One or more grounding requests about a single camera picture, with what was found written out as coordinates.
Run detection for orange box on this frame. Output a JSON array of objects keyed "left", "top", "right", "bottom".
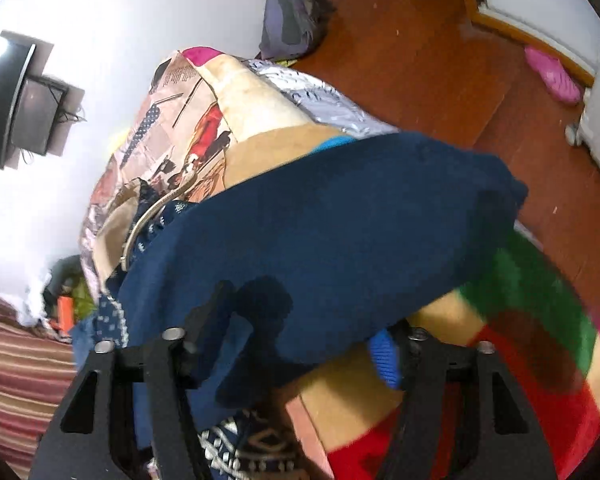
[{"left": 54, "top": 296, "right": 77, "bottom": 334}]

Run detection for black cable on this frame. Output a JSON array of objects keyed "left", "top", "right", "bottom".
[{"left": 52, "top": 85, "right": 87, "bottom": 127}]

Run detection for pink slipper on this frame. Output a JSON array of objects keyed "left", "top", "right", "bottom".
[{"left": 524, "top": 45, "right": 582, "bottom": 106}]

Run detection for red green beige fleece blanket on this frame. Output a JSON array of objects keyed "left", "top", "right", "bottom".
[{"left": 200, "top": 54, "right": 600, "bottom": 480}]

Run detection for black set-top box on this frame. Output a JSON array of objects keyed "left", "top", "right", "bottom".
[{"left": 9, "top": 77, "right": 72, "bottom": 157}]

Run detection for white crumpled cloth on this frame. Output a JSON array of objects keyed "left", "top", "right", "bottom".
[{"left": 21, "top": 269, "right": 52, "bottom": 327}]

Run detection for dark green cloth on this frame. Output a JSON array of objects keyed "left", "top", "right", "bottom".
[{"left": 46, "top": 255, "right": 84, "bottom": 292}]

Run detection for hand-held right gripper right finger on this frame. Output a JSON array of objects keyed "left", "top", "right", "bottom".
[{"left": 369, "top": 322, "right": 566, "bottom": 480}]

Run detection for blue denim jeans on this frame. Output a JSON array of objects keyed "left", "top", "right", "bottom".
[{"left": 71, "top": 319, "right": 103, "bottom": 363}]

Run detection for purple backpack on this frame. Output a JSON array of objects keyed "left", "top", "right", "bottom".
[{"left": 257, "top": 0, "right": 337, "bottom": 61}]

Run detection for wall-mounted black television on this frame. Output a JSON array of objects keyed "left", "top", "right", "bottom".
[{"left": 0, "top": 32, "right": 37, "bottom": 169}]

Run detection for striped cloth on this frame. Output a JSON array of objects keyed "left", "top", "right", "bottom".
[{"left": 0, "top": 289, "right": 80, "bottom": 467}]

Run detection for newspaper print quilt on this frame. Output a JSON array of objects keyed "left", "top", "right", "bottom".
[{"left": 79, "top": 45, "right": 243, "bottom": 306}]

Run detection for metallic belt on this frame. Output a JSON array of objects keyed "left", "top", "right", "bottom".
[{"left": 120, "top": 174, "right": 202, "bottom": 272}]

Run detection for grey patterned bedsheet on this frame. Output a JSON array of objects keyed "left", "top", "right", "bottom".
[{"left": 247, "top": 57, "right": 398, "bottom": 137}]

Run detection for navy blue patterned sweater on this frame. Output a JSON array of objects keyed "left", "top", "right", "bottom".
[{"left": 92, "top": 130, "right": 529, "bottom": 480}]

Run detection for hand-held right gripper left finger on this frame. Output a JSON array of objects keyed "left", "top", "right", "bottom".
[{"left": 30, "top": 280, "right": 242, "bottom": 480}]

